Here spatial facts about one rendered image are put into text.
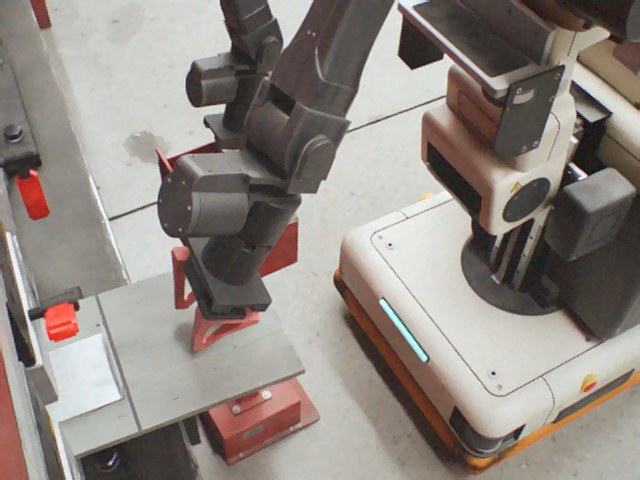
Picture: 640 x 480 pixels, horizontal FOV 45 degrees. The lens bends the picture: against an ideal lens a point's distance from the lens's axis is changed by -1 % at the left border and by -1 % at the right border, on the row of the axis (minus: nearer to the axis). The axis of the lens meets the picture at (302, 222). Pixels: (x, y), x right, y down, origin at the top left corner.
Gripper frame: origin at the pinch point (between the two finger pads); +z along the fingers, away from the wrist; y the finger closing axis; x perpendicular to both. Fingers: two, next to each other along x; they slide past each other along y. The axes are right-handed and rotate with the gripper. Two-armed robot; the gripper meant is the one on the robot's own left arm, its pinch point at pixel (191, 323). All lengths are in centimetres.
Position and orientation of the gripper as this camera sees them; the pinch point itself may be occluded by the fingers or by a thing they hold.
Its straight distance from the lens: 82.2
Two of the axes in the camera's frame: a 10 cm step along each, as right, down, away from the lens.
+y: 4.1, 7.0, -5.8
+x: 7.9, 0.6, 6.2
